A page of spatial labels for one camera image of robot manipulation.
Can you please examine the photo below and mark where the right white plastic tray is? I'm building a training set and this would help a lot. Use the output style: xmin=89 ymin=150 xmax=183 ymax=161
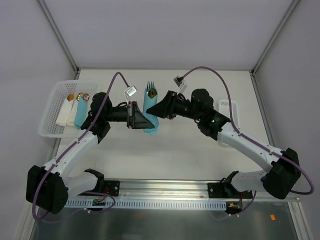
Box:
xmin=217 ymin=99 xmax=241 ymax=148

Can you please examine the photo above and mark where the white slotted cable duct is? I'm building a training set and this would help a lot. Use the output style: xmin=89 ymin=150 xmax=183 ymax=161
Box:
xmin=65 ymin=197 xmax=227 ymax=211

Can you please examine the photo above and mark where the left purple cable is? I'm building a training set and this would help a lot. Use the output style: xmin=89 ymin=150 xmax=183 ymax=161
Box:
xmin=32 ymin=71 xmax=131 ymax=224

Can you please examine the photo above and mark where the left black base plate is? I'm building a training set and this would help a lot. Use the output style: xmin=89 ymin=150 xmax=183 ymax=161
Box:
xmin=89 ymin=180 xmax=121 ymax=197

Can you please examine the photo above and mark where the right aluminium frame post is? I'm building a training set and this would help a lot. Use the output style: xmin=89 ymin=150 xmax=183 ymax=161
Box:
xmin=251 ymin=0 xmax=302 ymax=76

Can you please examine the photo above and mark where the middle white rolled napkin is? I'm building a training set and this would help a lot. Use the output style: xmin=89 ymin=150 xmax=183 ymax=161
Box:
xmin=66 ymin=99 xmax=78 ymax=126

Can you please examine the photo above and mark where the orange utensil tip in basket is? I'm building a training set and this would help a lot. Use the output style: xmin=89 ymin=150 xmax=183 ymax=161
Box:
xmin=67 ymin=93 xmax=74 ymax=102

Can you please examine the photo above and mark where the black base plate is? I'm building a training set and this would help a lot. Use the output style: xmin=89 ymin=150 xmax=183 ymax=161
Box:
xmin=89 ymin=180 xmax=121 ymax=197
xmin=207 ymin=182 xmax=253 ymax=199

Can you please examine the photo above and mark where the left white rolled napkin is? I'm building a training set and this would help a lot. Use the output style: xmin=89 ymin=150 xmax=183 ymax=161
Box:
xmin=55 ymin=98 xmax=74 ymax=127

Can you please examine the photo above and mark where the gold spoon in basket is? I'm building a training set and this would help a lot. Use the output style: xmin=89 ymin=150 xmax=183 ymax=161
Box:
xmin=75 ymin=92 xmax=84 ymax=101

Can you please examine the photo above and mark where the left aluminium frame post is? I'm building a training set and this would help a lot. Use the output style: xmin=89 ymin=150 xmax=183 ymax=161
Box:
xmin=36 ymin=0 xmax=79 ymax=74

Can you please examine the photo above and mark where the gold spoon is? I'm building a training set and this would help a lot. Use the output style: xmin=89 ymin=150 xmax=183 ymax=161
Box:
xmin=148 ymin=88 xmax=158 ymax=99
xmin=75 ymin=92 xmax=84 ymax=101

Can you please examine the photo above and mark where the silver fork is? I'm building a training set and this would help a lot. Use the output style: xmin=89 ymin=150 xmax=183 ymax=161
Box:
xmin=146 ymin=81 xmax=154 ymax=92

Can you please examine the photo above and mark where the rolled blue napkin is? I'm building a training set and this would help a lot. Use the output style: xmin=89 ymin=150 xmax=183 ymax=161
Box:
xmin=73 ymin=97 xmax=88 ymax=129

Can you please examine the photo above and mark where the aluminium frame post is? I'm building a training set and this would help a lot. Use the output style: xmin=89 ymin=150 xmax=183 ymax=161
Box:
xmin=36 ymin=0 xmax=79 ymax=74
xmin=251 ymin=0 xmax=302 ymax=76

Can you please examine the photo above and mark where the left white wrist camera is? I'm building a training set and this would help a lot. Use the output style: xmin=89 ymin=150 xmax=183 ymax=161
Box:
xmin=123 ymin=85 xmax=137 ymax=103

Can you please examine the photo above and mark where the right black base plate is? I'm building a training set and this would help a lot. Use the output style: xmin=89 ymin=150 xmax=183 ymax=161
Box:
xmin=207 ymin=182 xmax=253 ymax=199

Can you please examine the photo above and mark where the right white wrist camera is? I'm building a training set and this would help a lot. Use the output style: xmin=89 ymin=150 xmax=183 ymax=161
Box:
xmin=173 ymin=76 xmax=187 ymax=94

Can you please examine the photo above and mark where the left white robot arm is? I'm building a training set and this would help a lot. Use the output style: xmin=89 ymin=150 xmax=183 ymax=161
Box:
xmin=25 ymin=92 xmax=154 ymax=214

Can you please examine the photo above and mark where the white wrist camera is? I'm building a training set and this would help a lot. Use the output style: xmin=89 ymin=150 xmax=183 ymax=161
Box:
xmin=123 ymin=85 xmax=137 ymax=103
xmin=173 ymin=76 xmax=187 ymax=94

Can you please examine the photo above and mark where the white rolled napkin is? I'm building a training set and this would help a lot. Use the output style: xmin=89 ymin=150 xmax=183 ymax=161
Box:
xmin=55 ymin=98 xmax=74 ymax=127
xmin=66 ymin=99 xmax=78 ymax=126

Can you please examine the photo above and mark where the blue paper napkin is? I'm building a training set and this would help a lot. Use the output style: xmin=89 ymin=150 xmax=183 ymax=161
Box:
xmin=141 ymin=85 xmax=160 ymax=136

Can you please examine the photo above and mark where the aluminium mounting rail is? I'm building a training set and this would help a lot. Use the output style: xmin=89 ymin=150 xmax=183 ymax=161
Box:
xmin=64 ymin=177 xmax=301 ymax=202

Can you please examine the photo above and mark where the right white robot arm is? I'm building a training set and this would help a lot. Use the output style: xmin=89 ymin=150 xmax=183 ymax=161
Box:
xmin=146 ymin=88 xmax=301 ymax=200

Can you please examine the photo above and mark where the left white plastic basket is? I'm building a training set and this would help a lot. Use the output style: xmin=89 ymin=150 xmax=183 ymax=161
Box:
xmin=38 ymin=80 xmax=100 ymax=139

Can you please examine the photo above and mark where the orange sticker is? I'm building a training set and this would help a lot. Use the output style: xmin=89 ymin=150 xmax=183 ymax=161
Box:
xmin=270 ymin=214 xmax=276 ymax=221

